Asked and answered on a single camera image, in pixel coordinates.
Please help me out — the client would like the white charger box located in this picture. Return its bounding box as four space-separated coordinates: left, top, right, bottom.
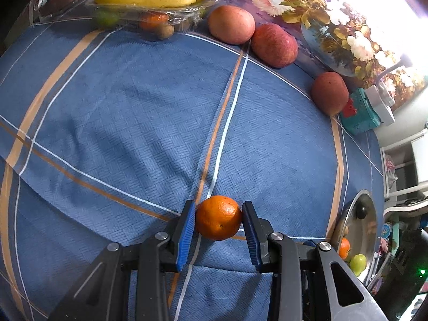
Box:
364 81 396 127

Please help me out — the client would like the blue plaid tablecloth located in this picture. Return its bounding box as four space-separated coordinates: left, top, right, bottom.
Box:
0 0 386 321

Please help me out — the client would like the green mango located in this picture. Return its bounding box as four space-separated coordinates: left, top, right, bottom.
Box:
349 254 368 277

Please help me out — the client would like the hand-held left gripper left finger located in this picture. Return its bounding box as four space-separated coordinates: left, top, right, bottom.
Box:
48 200 197 321

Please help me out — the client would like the large orange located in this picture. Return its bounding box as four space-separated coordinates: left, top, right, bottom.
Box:
338 237 352 260

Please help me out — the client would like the brown kiwi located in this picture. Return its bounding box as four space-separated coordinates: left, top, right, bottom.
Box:
156 24 175 39

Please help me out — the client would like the clear plastic tray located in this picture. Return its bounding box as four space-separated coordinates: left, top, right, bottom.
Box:
83 0 215 38

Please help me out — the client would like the small green fruit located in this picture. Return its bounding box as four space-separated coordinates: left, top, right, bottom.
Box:
92 10 120 28

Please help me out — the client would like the white cable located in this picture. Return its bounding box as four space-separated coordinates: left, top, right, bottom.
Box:
377 54 412 88

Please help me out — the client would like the red streaked apple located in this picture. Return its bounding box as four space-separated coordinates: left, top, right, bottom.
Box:
251 23 299 69

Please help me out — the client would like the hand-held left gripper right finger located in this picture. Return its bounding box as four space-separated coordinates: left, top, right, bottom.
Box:
241 201 389 321

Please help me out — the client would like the pink plastic bag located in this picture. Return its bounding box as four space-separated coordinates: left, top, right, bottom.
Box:
384 155 398 182

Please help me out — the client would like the teal box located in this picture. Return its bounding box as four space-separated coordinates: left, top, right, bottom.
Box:
340 88 382 135

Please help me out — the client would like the white metal chair frame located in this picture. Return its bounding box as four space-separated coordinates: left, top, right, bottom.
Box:
380 130 428 216

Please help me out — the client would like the pale pink apple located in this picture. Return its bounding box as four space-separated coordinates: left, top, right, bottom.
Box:
208 5 256 45

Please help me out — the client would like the small tangerine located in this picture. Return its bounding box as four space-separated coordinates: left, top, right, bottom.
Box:
139 13 170 30
195 195 243 241

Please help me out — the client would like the large red apple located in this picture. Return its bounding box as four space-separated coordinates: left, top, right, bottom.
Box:
310 71 350 116

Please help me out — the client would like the steel basin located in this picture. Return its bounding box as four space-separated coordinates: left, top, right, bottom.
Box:
329 189 379 285

